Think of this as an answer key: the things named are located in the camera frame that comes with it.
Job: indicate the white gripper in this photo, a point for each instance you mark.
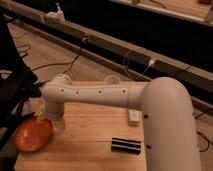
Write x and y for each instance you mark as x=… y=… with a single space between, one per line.
x=59 y=125

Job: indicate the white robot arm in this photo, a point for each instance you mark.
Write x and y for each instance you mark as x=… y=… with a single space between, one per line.
x=167 y=113

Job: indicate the white squeeze bottle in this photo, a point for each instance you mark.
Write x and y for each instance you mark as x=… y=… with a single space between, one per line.
x=134 y=117

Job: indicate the long grey metal rail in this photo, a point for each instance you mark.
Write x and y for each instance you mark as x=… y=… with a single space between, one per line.
x=195 y=76

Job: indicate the black rectangular box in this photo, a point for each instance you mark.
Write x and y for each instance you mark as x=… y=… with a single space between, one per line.
x=126 y=145

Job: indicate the white clamp on rail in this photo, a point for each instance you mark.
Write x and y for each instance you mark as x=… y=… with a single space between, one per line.
x=58 y=15

